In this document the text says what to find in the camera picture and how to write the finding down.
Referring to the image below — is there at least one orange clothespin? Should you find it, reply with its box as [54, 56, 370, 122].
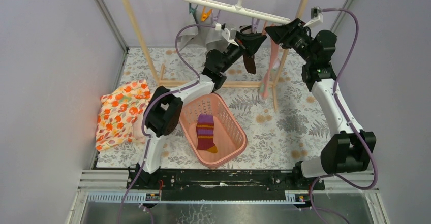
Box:
[200, 6, 213, 22]

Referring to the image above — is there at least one grey slotted cable duct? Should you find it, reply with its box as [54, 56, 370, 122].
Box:
[87, 190, 310, 205]

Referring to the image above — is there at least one dark brown hanging sock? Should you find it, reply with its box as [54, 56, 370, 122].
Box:
[240, 25, 256, 74]

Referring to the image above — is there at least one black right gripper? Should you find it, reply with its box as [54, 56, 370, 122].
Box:
[264, 18, 315, 64]

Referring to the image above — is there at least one purple clothespin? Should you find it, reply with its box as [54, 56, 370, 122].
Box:
[251, 18, 260, 33]
[211, 10, 221, 24]

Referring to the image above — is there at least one teal clothespin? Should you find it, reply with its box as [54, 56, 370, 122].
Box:
[188, 3, 198, 18]

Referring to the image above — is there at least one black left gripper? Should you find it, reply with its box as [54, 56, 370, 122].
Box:
[217, 30, 263, 73]

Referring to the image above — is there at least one pink hanging sock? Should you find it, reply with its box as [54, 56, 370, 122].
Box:
[259, 38, 280, 99]

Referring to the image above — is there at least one wooden drying rack frame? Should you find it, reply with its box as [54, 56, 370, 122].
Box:
[122, 0, 308, 91]

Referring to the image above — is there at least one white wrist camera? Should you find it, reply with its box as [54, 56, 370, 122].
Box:
[304, 7, 323, 28]
[214, 23, 239, 46]

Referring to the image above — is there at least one pink plastic laundry basket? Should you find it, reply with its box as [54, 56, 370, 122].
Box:
[179, 93, 248, 169]

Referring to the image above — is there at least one purple striped sock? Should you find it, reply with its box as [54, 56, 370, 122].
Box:
[196, 114, 218, 153]

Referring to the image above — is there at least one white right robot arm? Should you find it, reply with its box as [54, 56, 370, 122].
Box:
[265, 18, 376, 189]

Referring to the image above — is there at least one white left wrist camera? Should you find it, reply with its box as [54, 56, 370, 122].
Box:
[214, 23, 239, 46]

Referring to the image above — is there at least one orange floral cloth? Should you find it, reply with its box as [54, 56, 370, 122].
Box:
[95, 79, 152, 152]

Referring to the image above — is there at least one white plastic clip hanger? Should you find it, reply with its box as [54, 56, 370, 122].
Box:
[183, 0, 291, 24]

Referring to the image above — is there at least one purple clothespin middle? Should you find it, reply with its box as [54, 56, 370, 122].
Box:
[251, 18, 260, 33]

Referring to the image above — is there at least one purple clothespin left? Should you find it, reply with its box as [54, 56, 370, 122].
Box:
[211, 10, 221, 24]

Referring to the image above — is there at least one floral patterned table mat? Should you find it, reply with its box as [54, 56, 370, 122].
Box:
[96, 46, 331, 169]

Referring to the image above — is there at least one grey hanging towel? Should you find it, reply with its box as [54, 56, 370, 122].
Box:
[177, 13, 229, 52]

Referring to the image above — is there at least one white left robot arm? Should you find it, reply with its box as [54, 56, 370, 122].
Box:
[138, 33, 267, 189]

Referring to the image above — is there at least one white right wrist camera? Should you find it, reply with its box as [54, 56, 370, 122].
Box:
[304, 7, 323, 28]

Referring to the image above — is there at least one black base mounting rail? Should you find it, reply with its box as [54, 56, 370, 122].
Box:
[127, 169, 314, 194]

